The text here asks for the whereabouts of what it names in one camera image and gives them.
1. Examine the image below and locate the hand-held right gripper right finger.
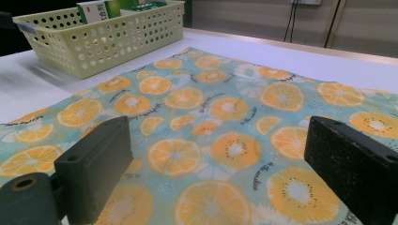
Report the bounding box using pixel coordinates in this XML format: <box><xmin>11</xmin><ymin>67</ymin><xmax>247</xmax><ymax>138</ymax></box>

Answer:
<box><xmin>303</xmin><ymin>115</ymin><xmax>398</xmax><ymax>225</ymax></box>

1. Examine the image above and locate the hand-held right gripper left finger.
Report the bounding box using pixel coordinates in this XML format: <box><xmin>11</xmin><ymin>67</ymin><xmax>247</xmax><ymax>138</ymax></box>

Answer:
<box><xmin>54</xmin><ymin>115</ymin><xmax>134</xmax><ymax>225</ymax></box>

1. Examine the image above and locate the white box with green stripe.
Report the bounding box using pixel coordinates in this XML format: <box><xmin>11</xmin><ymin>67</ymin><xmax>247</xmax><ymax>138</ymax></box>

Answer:
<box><xmin>76</xmin><ymin>0</ymin><xmax>111</xmax><ymax>25</ymax></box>

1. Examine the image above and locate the white and green box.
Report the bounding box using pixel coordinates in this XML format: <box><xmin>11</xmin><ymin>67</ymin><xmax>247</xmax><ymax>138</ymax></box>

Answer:
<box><xmin>120</xmin><ymin>1</ymin><xmax>168</xmax><ymax>17</ymax></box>

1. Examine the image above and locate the pale green perforated plastic basket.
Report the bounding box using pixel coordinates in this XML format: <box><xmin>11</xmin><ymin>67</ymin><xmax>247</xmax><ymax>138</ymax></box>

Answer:
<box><xmin>12</xmin><ymin>0</ymin><xmax>186</xmax><ymax>80</ymax></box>

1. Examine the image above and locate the black wall cable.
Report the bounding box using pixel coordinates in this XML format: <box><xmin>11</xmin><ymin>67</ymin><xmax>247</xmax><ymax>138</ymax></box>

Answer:
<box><xmin>289</xmin><ymin>0</ymin><xmax>299</xmax><ymax>44</ymax></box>
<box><xmin>283</xmin><ymin>0</ymin><xmax>295</xmax><ymax>43</ymax></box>

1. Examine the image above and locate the dark green box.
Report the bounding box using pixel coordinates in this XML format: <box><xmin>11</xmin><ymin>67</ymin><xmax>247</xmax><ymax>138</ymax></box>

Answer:
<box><xmin>104</xmin><ymin>0</ymin><xmax>141</xmax><ymax>19</ymax></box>

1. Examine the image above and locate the orange slice print fabric bag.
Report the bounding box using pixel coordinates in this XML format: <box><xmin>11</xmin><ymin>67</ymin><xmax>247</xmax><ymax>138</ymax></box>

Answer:
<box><xmin>0</xmin><ymin>46</ymin><xmax>398</xmax><ymax>225</ymax></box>

